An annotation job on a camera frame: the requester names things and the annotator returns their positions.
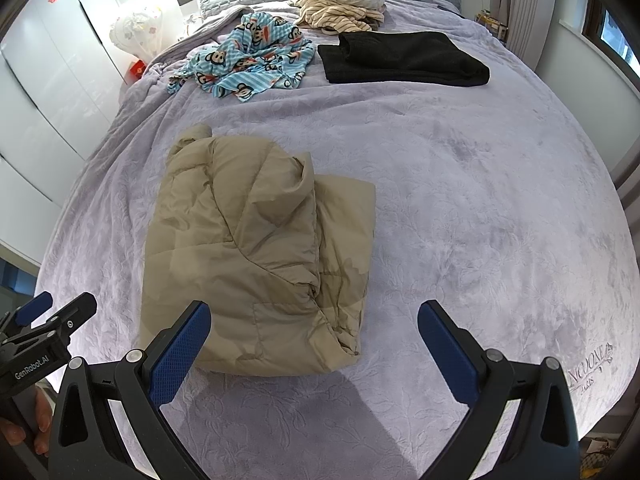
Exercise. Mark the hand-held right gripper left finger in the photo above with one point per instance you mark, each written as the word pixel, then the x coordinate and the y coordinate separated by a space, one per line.
pixel 180 350

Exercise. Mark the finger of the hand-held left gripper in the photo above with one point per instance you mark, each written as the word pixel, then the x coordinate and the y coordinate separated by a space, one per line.
pixel 75 315
pixel 34 307

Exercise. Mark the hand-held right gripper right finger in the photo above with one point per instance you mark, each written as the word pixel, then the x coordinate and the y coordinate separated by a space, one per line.
pixel 446 350

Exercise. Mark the beige puffer jacket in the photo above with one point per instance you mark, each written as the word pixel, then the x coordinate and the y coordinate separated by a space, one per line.
pixel 250 250

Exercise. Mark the person's left hand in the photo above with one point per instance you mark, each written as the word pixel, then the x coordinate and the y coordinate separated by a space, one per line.
pixel 44 415

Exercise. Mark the lilac plush blanket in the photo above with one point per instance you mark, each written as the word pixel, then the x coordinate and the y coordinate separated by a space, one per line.
pixel 475 210

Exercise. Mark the white wardrobe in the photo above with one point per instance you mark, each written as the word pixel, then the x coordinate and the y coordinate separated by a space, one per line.
pixel 50 85

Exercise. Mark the red box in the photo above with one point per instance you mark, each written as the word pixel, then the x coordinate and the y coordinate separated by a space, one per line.
pixel 137 70

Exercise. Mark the white printed plastic bag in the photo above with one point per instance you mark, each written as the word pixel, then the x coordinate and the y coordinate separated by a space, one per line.
pixel 137 30

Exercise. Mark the black folded garment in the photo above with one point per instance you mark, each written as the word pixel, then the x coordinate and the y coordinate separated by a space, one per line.
pixel 400 57

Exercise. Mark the blue monkey print pajamas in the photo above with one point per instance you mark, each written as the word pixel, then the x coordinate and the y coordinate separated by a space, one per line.
pixel 250 55

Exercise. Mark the grey duvet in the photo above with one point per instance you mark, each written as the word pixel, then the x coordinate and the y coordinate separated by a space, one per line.
pixel 200 32

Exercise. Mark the cream striped garment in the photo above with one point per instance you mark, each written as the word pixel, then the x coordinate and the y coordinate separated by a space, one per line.
pixel 330 17

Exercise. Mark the window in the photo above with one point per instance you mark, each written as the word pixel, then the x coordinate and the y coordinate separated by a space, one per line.
pixel 617 37

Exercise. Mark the grey curtain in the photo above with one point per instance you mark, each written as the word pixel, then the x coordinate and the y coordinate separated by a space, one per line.
pixel 525 0

